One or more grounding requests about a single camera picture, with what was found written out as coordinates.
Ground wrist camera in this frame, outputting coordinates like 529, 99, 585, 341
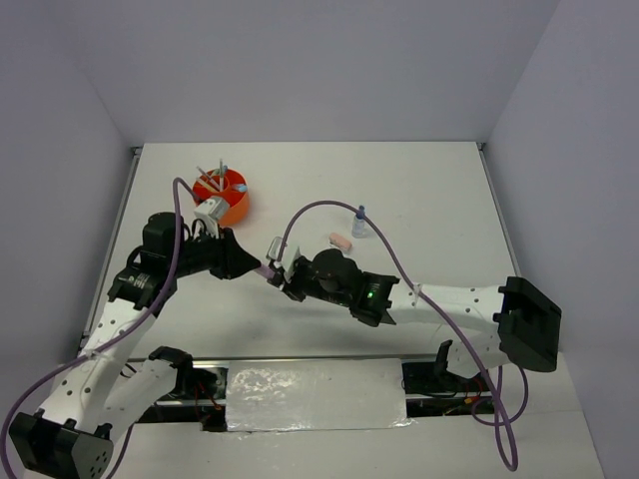
267, 237, 302, 282
194, 197, 230, 239

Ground silver tape panel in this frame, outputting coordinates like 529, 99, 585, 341
226, 358, 410, 432

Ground purple pink highlighter marker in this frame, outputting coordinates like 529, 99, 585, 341
255, 264, 275, 280

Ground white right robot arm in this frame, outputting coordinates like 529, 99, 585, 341
215, 234, 561, 390

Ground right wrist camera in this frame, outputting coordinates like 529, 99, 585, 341
267, 237, 302, 282

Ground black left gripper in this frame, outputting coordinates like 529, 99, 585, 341
170, 223, 262, 280

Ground small glue bottle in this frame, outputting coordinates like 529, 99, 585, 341
351, 205, 366, 239

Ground pink eraser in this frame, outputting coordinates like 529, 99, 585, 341
328, 233, 352, 253

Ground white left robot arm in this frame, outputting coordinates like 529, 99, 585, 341
2, 213, 260, 478

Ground orange round pen holder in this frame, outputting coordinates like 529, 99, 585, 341
192, 167, 251, 227

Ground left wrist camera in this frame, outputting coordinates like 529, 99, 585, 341
194, 197, 230, 239

